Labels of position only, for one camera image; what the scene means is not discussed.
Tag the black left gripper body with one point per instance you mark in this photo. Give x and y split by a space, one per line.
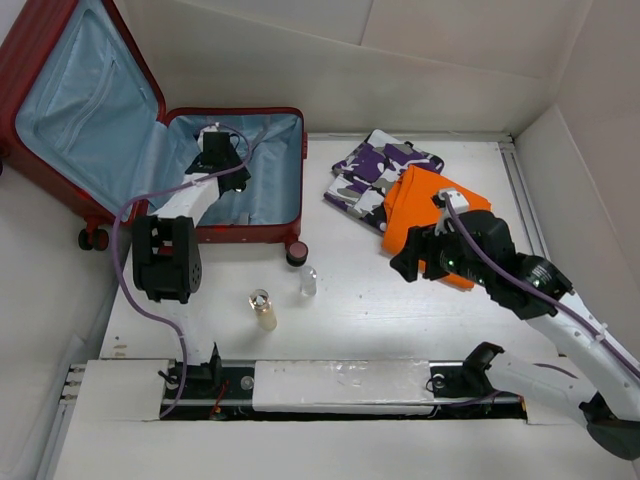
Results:
238 176

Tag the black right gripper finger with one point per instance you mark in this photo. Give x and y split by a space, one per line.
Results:
409 265
419 241

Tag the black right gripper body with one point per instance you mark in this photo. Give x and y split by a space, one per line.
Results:
446 257

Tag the orange cloth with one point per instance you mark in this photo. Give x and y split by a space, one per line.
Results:
409 204

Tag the purple camouflage garment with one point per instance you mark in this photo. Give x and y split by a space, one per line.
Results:
364 178

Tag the small clear plastic bottle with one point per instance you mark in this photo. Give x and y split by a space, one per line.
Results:
308 281

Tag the red hard-shell suitcase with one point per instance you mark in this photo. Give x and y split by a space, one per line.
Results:
83 117

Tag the clear cap cream bottle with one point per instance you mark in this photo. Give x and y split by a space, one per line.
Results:
260 302

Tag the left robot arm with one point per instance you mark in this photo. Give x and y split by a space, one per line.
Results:
165 256

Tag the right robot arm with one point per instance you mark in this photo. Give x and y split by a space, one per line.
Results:
602 397

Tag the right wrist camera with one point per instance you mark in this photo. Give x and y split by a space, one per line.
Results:
451 198

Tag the aluminium side rail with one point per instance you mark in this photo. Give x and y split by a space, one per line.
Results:
524 204

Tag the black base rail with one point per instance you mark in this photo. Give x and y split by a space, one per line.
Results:
332 390

